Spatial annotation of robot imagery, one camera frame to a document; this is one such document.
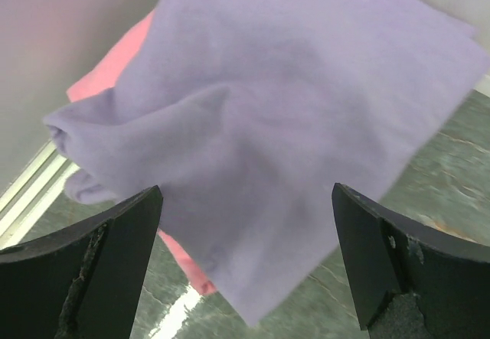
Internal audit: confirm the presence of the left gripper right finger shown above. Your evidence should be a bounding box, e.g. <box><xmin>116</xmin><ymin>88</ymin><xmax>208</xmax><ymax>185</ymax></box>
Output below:
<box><xmin>332</xmin><ymin>184</ymin><xmax>489</xmax><ymax>339</ymax></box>

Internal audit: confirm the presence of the folded pink t shirt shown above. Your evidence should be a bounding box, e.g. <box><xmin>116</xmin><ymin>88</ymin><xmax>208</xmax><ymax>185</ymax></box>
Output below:
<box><xmin>67</xmin><ymin>12</ymin><xmax>217</xmax><ymax>295</ymax></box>

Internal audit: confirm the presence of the purple t shirt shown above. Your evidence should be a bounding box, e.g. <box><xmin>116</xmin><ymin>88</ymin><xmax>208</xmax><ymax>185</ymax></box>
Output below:
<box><xmin>44</xmin><ymin>0</ymin><xmax>489</xmax><ymax>325</ymax></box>

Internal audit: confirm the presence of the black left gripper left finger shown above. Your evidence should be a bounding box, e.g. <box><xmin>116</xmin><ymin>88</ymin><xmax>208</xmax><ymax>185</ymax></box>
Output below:
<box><xmin>1</xmin><ymin>187</ymin><xmax>163</xmax><ymax>339</ymax></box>

